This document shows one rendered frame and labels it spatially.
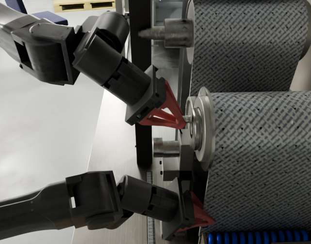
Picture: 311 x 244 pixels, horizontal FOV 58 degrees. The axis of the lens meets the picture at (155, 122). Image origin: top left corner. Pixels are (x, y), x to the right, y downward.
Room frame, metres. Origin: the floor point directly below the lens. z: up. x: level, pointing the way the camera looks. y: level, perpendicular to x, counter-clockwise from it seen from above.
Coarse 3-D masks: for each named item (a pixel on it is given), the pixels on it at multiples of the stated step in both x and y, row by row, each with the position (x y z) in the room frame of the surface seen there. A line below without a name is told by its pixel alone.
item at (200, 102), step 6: (198, 96) 0.42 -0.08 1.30; (198, 102) 0.41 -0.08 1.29; (204, 102) 0.39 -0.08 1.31; (204, 108) 0.38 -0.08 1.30; (204, 114) 0.37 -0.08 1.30; (204, 120) 0.36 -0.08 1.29; (204, 126) 0.35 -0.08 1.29; (204, 132) 0.35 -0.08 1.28; (204, 138) 0.34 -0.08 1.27; (204, 144) 0.34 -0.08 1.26; (198, 150) 0.38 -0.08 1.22; (204, 150) 0.34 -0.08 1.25; (198, 156) 0.37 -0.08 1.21; (204, 156) 0.34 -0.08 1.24
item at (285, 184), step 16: (208, 176) 0.33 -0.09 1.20; (224, 176) 0.33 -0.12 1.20; (240, 176) 0.33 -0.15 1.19; (256, 176) 0.33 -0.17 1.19; (272, 176) 0.34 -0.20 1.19; (288, 176) 0.34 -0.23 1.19; (304, 176) 0.34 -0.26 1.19; (208, 192) 0.33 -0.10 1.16; (224, 192) 0.33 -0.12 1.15; (240, 192) 0.33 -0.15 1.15; (256, 192) 0.33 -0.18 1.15; (272, 192) 0.34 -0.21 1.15; (288, 192) 0.34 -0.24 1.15; (304, 192) 0.34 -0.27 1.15; (208, 208) 0.33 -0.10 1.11; (224, 208) 0.33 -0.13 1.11; (240, 208) 0.33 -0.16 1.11; (256, 208) 0.34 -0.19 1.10; (272, 208) 0.34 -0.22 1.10; (288, 208) 0.34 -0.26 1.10; (304, 208) 0.34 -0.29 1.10; (224, 224) 0.33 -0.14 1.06; (240, 224) 0.33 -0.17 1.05; (256, 224) 0.34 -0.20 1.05; (272, 224) 0.34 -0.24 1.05; (288, 224) 0.34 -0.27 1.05; (304, 224) 0.34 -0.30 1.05
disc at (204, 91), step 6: (204, 90) 0.41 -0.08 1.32; (204, 96) 0.41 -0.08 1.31; (210, 96) 0.38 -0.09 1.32; (210, 102) 0.37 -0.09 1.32; (210, 108) 0.36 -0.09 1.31; (210, 114) 0.36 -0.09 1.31; (210, 120) 0.35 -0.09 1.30; (210, 126) 0.35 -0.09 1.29; (210, 132) 0.34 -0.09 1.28; (210, 138) 0.34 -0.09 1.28; (210, 144) 0.33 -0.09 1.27; (210, 150) 0.33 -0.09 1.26; (210, 156) 0.32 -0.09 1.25; (204, 162) 0.35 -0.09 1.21; (210, 162) 0.32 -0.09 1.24; (204, 168) 0.35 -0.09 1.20
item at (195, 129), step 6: (192, 108) 0.41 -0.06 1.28; (198, 108) 0.40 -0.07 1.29; (192, 114) 0.40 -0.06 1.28; (198, 114) 0.39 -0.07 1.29; (198, 120) 0.37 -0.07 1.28; (192, 126) 0.39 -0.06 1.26; (198, 126) 0.37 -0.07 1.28; (192, 132) 0.38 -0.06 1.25; (198, 132) 0.36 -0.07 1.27; (192, 138) 0.38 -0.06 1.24; (198, 138) 0.36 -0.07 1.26; (192, 144) 0.37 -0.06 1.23; (198, 144) 0.36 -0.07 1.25
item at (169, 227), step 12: (180, 180) 0.38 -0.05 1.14; (156, 192) 0.33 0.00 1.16; (168, 192) 0.34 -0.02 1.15; (180, 192) 0.34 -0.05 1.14; (156, 204) 0.31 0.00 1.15; (168, 204) 0.31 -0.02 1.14; (180, 204) 0.32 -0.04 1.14; (156, 216) 0.30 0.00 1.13; (168, 216) 0.30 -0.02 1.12; (180, 216) 0.29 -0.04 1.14; (168, 228) 0.29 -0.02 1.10; (180, 228) 0.28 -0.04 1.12; (168, 240) 0.28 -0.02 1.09
